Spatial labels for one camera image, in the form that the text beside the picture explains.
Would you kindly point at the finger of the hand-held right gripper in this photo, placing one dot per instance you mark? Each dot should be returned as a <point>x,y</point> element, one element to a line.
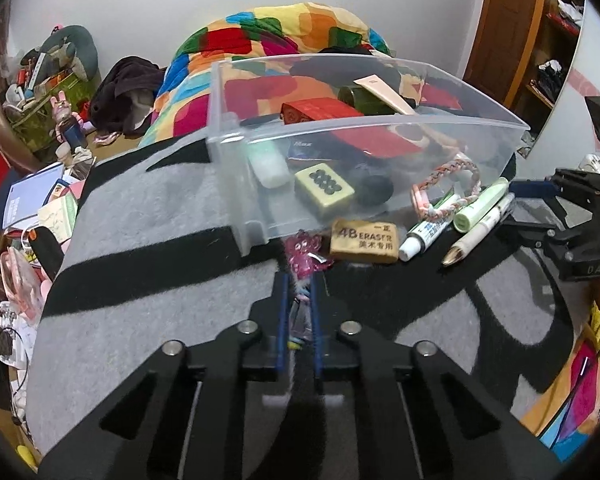
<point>530,232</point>
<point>530,188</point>

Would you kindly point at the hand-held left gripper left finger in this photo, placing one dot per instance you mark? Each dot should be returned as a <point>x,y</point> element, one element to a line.
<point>281,330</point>

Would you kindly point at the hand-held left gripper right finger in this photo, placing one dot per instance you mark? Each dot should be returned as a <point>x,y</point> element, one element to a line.
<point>318,330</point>

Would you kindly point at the green pen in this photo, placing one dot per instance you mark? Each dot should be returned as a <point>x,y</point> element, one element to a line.
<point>480,205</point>

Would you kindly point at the white pen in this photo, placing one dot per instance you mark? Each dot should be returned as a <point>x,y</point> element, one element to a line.
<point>475,235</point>

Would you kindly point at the pink cartoon charm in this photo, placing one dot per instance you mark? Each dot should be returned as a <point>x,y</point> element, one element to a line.
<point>300,255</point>

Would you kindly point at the white tape roll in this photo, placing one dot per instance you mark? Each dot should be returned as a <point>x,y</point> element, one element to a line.
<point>422,141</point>

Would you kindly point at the mahjong tile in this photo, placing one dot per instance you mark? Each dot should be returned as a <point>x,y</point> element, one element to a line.
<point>325,185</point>

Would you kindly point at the dark purple bottle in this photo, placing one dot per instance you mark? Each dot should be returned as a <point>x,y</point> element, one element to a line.
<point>375,187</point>

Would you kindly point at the white cylinder bottle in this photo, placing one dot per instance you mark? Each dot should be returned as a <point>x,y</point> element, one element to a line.
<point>270,167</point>

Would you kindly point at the blue tissue packet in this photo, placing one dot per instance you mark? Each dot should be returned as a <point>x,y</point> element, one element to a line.
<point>305,152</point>

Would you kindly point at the beige cosmetic tube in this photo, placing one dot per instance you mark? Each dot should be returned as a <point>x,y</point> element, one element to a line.
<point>380,87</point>

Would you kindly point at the green glass bottle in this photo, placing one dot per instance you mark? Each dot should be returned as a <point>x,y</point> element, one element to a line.
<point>360,97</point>

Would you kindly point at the clear plastic storage box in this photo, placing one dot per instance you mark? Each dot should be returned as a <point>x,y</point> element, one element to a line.
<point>240,125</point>

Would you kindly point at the brown eraser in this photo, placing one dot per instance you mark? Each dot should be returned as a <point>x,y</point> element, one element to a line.
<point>362,240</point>

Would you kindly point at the white tube blue print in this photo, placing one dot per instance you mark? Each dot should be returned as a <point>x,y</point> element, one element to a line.
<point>425,232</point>

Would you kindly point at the white wardrobe door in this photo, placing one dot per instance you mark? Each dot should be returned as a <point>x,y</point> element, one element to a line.
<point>570,85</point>

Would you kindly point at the wooden door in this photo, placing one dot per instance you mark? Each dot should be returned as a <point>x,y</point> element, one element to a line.
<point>505,35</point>

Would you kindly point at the grey and black blanket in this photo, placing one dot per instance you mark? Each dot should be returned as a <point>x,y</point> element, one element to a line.
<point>130,240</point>

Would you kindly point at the beige illustrated booklet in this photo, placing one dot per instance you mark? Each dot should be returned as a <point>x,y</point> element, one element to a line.
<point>57,215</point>

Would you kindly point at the pink pouch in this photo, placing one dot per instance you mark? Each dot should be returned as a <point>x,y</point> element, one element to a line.
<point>20,280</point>

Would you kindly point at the blue and white notebook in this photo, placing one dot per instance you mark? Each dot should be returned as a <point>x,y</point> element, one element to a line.
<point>27,200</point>

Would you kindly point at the dark clothes pile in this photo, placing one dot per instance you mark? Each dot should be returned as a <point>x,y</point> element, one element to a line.
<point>125,85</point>

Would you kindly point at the colourful patchwork quilt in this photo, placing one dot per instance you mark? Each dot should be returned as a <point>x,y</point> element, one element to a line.
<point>280,25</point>

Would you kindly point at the pink rabbit toy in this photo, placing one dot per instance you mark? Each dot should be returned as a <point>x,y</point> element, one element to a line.
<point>60,107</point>

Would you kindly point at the green storage bag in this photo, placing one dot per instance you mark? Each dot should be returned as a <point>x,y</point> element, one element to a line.
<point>35,130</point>

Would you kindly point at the grey neck pillow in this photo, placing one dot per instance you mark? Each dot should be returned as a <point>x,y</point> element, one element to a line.
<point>80,45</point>

